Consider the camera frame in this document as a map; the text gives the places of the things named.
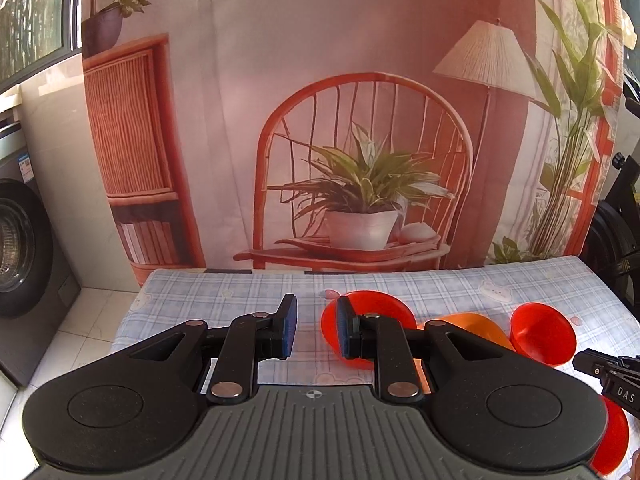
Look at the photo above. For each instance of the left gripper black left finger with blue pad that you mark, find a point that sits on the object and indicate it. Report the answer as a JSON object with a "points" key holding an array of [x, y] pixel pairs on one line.
{"points": [[239, 348]]}

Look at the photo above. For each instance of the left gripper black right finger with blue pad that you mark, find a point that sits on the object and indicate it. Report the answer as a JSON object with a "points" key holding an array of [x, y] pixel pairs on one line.
{"points": [[391, 348]]}

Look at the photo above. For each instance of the red plastic bowl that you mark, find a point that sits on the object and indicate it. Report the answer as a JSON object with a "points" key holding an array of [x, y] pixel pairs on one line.
{"points": [[543, 334], [613, 446], [365, 303]]}

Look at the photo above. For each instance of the blue plaid tablecloth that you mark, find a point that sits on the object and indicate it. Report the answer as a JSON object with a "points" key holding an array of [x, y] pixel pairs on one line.
{"points": [[316, 417]]}

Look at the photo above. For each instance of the orange plastic plate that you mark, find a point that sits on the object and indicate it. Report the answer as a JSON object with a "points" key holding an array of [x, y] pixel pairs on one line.
{"points": [[479, 325]]}

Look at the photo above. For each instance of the black exercise bike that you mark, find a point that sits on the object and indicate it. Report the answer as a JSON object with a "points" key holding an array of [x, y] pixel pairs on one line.
{"points": [[611, 248]]}

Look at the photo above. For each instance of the printed room backdrop cloth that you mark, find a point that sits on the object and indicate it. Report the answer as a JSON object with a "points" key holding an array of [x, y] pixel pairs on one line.
{"points": [[351, 135]]}

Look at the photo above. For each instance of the grey washing machine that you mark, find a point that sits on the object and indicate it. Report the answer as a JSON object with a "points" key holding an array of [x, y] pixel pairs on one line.
{"points": [[38, 286]]}

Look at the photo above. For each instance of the dark framed window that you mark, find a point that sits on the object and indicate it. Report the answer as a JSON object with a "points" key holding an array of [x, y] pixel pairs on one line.
{"points": [[36, 34]]}

